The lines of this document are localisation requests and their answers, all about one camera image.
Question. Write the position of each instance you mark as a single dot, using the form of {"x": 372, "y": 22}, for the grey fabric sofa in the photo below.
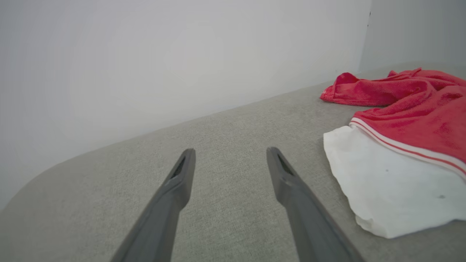
{"x": 233, "y": 163}

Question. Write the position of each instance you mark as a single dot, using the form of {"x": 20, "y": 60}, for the red and white shirt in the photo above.
{"x": 400, "y": 145}

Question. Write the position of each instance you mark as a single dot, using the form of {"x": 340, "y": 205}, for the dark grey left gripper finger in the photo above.
{"x": 164, "y": 214}

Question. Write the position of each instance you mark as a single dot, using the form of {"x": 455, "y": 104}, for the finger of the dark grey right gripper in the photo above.
{"x": 309, "y": 218}

